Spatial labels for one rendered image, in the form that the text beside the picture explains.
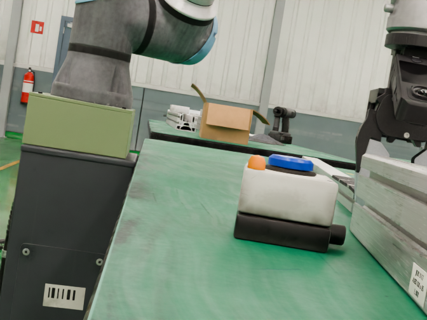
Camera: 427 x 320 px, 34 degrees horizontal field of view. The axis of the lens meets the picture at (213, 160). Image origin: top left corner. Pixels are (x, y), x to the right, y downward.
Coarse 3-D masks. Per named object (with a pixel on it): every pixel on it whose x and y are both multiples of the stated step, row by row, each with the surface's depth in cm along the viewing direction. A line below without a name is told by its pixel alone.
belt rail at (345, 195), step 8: (312, 160) 171; (320, 168) 139; (328, 168) 142; (328, 176) 125; (344, 176) 124; (344, 192) 102; (352, 192) 95; (344, 200) 101; (352, 200) 98; (352, 208) 94
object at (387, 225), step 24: (384, 168) 61; (408, 168) 52; (360, 192) 71; (384, 192) 59; (408, 192) 55; (360, 216) 69; (384, 216) 63; (408, 216) 50; (360, 240) 67; (384, 240) 56; (408, 240) 53; (384, 264) 55; (408, 264) 48; (408, 288) 46
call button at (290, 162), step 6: (270, 156) 62; (276, 156) 61; (282, 156) 61; (288, 156) 62; (270, 162) 61; (276, 162) 61; (282, 162) 60; (288, 162) 60; (294, 162) 60; (300, 162) 60; (306, 162) 61; (312, 162) 62; (288, 168) 61; (294, 168) 60; (300, 168) 60; (306, 168) 60; (312, 168) 61
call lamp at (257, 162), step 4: (252, 156) 59; (256, 156) 59; (260, 156) 59; (248, 160) 59; (252, 160) 59; (256, 160) 59; (260, 160) 59; (264, 160) 59; (248, 164) 59; (252, 164) 59; (256, 164) 58; (260, 164) 58; (264, 164) 59; (252, 168) 59; (256, 168) 58; (260, 168) 59; (264, 168) 59
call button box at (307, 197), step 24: (240, 192) 59; (264, 192) 58; (288, 192) 58; (312, 192) 58; (336, 192) 58; (240, 216) 59; (264, 216) 59; (288, 216) 58; (312, 216) 58; (264, 240) 59; (288, 240) 58; (312, 240) 58; (336, 240) 61
